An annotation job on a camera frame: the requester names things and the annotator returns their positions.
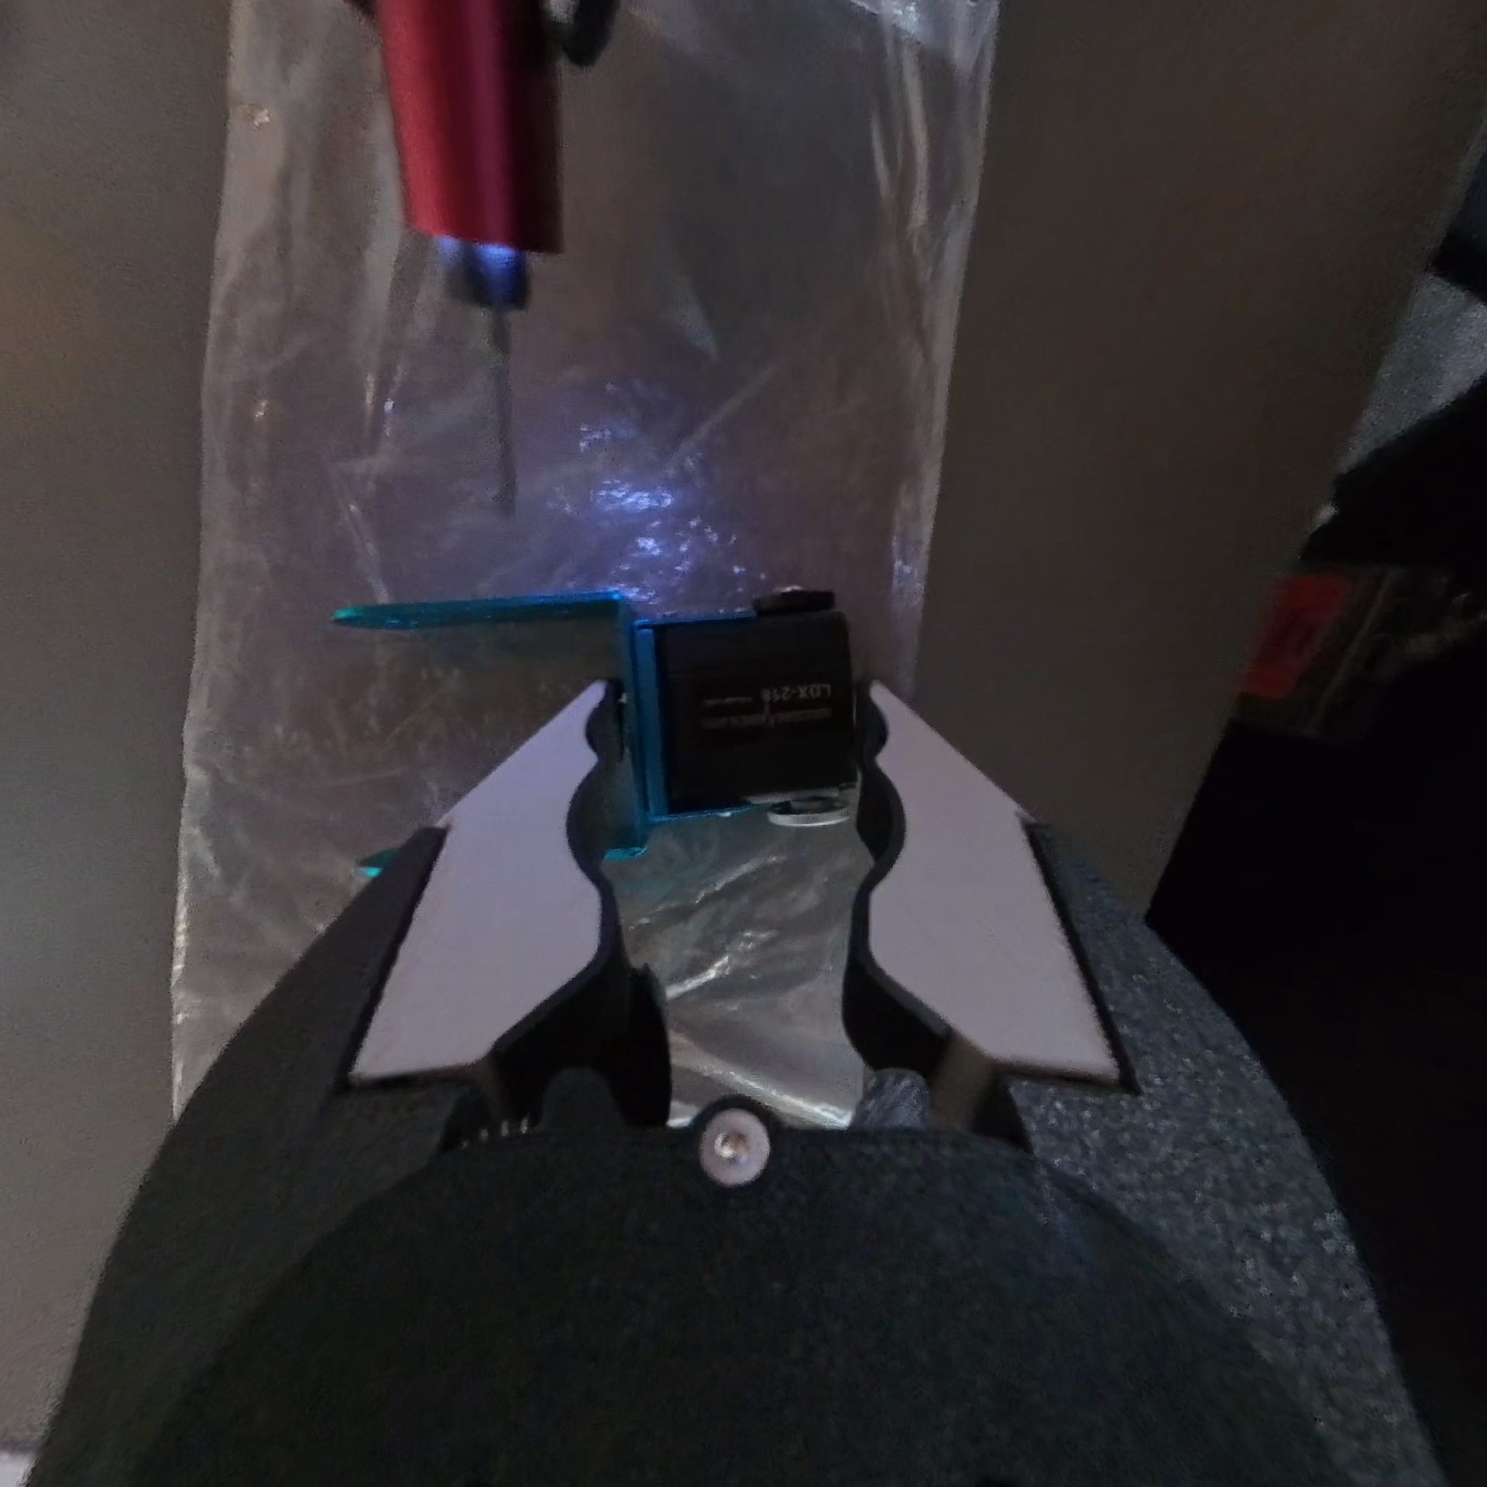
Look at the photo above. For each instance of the black servo motor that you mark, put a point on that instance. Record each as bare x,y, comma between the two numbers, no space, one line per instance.
755,722

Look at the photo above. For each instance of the blue metal servo bracket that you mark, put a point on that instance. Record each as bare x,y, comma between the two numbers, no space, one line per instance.
500,614

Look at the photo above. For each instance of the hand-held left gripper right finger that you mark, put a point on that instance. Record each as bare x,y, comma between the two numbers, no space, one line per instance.
989,907

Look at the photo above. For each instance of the person's black top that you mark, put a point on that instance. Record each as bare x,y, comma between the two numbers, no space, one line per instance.
1336,1045

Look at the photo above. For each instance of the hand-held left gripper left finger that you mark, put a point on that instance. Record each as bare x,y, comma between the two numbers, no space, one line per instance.
488,907

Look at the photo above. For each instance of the large clear plastic bag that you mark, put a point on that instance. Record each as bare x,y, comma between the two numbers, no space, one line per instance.
755,350

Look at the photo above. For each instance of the red electric screwdriver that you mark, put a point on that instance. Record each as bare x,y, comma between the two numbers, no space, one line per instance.
477,116

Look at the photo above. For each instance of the grey desk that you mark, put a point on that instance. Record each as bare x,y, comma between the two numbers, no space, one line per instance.
1104,465

